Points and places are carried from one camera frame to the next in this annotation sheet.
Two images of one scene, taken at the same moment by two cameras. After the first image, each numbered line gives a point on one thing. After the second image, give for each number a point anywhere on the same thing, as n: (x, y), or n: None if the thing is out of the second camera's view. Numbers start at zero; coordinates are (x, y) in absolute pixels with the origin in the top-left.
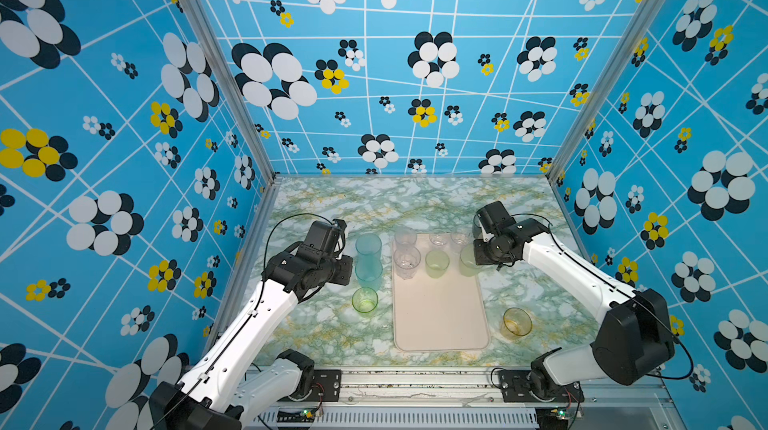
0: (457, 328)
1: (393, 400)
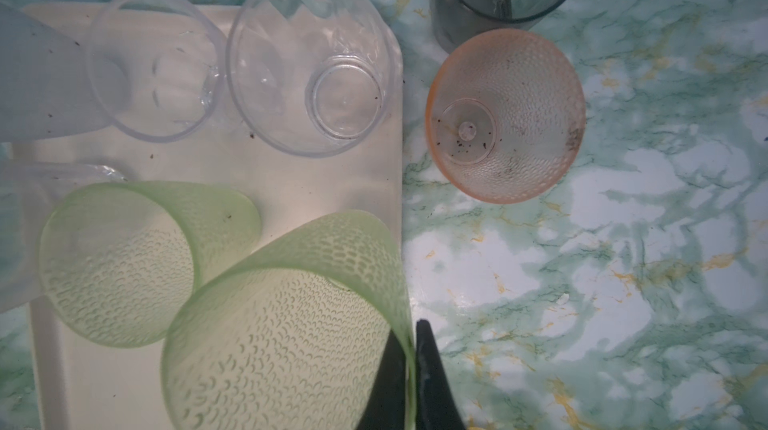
0: (82, 384)
1: None
